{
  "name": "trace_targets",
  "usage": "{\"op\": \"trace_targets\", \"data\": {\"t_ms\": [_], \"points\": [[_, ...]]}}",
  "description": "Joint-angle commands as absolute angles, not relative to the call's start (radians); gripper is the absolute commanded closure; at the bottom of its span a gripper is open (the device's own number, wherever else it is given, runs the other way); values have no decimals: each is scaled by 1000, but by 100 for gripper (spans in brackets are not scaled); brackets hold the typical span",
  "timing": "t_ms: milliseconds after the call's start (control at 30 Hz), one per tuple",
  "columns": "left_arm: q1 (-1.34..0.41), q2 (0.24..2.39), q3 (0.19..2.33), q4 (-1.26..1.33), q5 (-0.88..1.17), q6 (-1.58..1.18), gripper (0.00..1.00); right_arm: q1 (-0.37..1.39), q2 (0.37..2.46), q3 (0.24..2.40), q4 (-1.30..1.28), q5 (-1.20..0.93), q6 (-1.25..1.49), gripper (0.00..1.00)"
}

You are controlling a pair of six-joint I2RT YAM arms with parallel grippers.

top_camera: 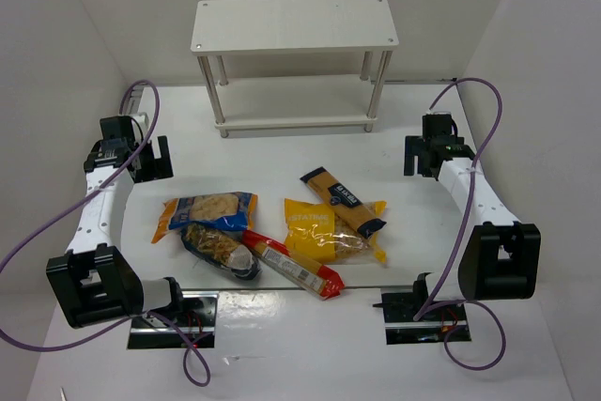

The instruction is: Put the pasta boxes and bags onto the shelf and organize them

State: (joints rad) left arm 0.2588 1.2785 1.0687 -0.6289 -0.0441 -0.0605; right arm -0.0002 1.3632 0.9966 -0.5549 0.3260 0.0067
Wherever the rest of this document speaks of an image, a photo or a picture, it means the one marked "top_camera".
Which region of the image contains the blue-ended spaghetti pack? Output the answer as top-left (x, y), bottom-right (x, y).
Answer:
top-left (300, 166), bottom-right (386, 239)

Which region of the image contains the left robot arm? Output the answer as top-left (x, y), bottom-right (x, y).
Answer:
top-left (46, 114), bottom-right (183, 329)

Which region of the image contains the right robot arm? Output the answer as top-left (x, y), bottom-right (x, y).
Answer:
top-left (404, 113), bottom-right (541, 318)

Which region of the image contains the blue yellow pasta bag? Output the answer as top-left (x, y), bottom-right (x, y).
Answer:
top-left (151, 192), bottom-right (258, 244)

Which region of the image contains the dark fusilli pasta bag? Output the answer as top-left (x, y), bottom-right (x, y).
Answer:
top-left (179, 223), bottom-right (260, 281)

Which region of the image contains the white two-tier shelf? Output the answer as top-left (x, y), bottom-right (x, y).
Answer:
top-left (191, 0), bottom-right (399, 137)

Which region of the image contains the red spaghetti pack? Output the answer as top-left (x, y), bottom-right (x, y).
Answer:
top-left (241, 230), bottom-right (346, 300)

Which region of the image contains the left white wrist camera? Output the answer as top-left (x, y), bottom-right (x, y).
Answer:
top-left (130, 113), bottom-right (149, 129)

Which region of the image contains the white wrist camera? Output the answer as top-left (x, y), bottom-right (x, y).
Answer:
top-left (426, 110), bottom-right (452, 116)
top-left (130, 113), bottom-right (149, 129)

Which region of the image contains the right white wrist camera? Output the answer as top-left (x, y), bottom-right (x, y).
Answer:
top-left (426, 110), bottom-right (452, 116)

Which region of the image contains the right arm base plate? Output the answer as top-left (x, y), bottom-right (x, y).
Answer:
top-left (372, 285), bottom-right (471, 346)

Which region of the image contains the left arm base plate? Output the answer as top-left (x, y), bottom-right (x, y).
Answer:
top-left (127, 290), bottom-right (219, 350)

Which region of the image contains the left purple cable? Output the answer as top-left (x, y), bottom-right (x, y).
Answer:
top-left (0, 79), bottom-right (212, 387)

